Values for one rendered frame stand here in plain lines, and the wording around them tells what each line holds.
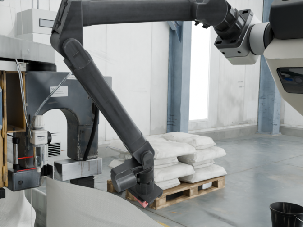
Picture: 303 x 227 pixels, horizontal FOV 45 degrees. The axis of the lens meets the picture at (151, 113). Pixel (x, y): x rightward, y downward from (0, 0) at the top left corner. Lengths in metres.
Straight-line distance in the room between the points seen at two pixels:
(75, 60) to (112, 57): 5.35
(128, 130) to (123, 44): 5.37
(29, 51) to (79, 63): 0.20
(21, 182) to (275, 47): 0.77
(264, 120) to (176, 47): 3.59
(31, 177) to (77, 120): 0.21
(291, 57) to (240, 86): 7.92
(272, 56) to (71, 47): 0.50
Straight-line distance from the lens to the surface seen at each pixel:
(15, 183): 1.08
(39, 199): 1.99
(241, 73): 8.86
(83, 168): 1.17
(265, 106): 9.58
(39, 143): 1.02
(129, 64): 6.38
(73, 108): 1.12
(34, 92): 1.06
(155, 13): 0.92
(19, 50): 0.96
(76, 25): 0.84
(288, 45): 1.01
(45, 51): 1.09
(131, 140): 1.00
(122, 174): 1.05
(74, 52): 0.83
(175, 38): 7.06
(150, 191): 1.15
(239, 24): 1.06
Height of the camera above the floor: 1.32
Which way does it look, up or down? 5 degrees down
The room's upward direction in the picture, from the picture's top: 1 degrees clockwise
